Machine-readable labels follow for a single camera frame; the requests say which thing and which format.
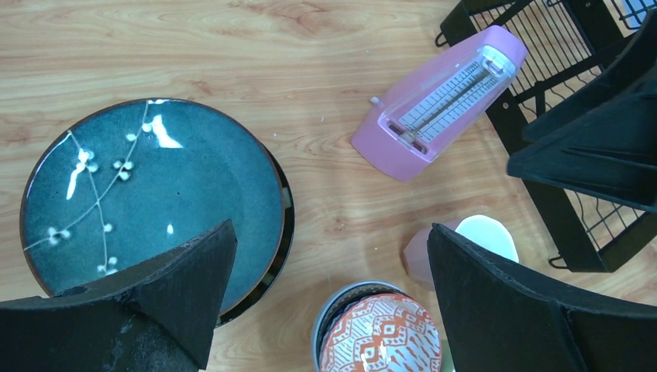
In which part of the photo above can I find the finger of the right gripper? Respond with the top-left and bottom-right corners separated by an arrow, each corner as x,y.
507,80 -> 656,213
522,10 -> 656,142

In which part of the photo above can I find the red patterned bowl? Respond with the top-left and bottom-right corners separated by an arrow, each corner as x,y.
318,293 -> 442,371

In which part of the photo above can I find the pink metronome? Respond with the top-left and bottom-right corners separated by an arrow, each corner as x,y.
351,26 -> 528,182

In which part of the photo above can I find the black wire dish rack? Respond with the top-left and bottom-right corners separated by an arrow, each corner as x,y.
435,1 -> 656,273

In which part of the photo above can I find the black bottom plate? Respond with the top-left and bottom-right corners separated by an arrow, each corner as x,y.
215,145 -> 295,328

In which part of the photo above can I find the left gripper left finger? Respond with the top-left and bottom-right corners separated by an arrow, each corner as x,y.
1,221 -> 237,371

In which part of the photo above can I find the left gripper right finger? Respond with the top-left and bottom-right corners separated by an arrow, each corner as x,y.
428,224 -> 656,371

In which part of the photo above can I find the white patterned bowl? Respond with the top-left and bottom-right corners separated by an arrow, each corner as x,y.
311,281 -> 405,371

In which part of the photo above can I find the pink mug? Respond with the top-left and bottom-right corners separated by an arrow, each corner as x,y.
402,214 -> 520,291

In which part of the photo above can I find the dark blue floral plate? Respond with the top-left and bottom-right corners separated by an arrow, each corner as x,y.
20,98 -> 284,312

